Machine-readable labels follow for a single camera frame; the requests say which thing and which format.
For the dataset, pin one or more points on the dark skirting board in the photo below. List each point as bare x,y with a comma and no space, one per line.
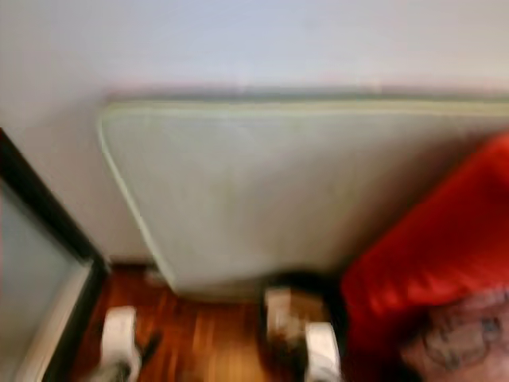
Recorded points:
127,264

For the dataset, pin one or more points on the green quilted mattress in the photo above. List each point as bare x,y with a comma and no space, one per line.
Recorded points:
286,191

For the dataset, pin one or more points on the black round waste bin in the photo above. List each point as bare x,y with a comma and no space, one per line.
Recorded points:
332,298

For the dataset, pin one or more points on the red cushion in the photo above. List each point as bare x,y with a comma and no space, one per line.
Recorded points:
429,247

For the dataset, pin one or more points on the dark door frame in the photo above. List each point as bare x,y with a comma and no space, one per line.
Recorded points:
48,207

